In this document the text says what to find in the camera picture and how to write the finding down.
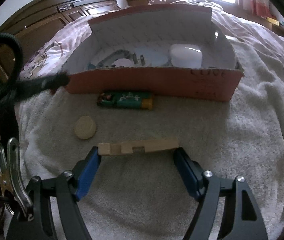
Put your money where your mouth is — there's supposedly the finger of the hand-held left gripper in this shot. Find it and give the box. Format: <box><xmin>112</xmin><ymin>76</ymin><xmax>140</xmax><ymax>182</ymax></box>
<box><xmin>14</xmin><ymin>72</ymin><xmax>70</xmax><ymax>101</ymax></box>

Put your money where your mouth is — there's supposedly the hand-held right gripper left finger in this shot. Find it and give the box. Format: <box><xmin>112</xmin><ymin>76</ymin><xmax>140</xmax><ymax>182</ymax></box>
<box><xmin>5</xmin><ymin>147</ymin><xmax>101</xmax><ymax>240</ymax></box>

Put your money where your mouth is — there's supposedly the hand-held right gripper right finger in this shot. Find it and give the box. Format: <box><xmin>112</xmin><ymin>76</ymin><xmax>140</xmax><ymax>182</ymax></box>
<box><xmin>173</xmin><ymin>147</ymin><xmax>269</xmax><ymax>240</ymax></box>

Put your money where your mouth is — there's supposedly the notched wooden block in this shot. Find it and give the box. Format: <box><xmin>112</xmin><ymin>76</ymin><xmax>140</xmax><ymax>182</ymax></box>
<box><xmin>98</xmin><ymin>140</ymin><xmax>180</xmax><ymax>156</ymax></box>

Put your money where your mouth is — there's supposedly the pale purple crescent plastic piece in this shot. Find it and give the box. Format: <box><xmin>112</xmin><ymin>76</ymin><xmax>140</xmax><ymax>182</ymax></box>
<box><xmin>111</xmin><ymin>58</ymin><xmax>132</xmax><ymax>68</ymax></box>

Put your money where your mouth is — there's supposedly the red cardboard box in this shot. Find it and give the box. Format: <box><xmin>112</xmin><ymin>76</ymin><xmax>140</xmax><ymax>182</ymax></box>
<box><xmin>63</xmin><ymin>4</ymin><xmax>244</xmax><ymax>102</ymax></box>

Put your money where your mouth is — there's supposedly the white rounded case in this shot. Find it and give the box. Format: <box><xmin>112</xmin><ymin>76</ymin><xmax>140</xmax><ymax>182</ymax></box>
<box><xmin>170</xmin><ymin>43</ymin><xmax>203</xmax><ymax>68</ymax></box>

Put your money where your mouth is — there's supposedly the metal spring clip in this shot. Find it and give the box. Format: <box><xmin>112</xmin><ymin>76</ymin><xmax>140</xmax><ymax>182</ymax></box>
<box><xmin>0</xmin><ymin>137</ymin><xmax>34</xmax><ymax>222</ymax></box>

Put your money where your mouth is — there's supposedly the round wooden disc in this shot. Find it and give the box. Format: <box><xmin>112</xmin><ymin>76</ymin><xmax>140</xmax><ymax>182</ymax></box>
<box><xmin>73</xmin><ymin>115</ymin><xmax>97</xmax><ymax>139</ymax></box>

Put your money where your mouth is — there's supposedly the white terry towel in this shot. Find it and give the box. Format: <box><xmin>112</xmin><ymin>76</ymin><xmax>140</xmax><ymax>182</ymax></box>
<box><xmin>14</xmin><ymin>37</ymin><xmax>284</xmax><ymax>240</ymax></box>

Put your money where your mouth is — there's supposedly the dark wooden headboard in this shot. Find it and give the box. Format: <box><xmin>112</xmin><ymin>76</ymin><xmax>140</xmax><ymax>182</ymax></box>
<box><xmin>0</xmin><ymin>0</ymin><xmax>121</xmax><ymax>81</ymax></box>

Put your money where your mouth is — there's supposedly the small wooden cabinet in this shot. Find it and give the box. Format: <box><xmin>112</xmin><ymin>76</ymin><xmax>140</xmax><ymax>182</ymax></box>
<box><xmin>127</xmin><ymin>0</ymin><xmax>150</xmax><ymax>7</ymax></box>

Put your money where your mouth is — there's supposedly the wooden side table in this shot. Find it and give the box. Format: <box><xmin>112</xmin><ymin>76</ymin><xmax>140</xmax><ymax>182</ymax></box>
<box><xmin>264</xmin><ymin>15</ymin><xmax>284</xmax><ymax>38</ymax></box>

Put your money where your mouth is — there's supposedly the pink and white curtain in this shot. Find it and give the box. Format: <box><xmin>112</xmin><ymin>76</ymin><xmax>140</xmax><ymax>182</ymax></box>
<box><xmin>247</xmin><ymin>0</ymin><xmax>273</xmax><ymax>18</ymax></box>

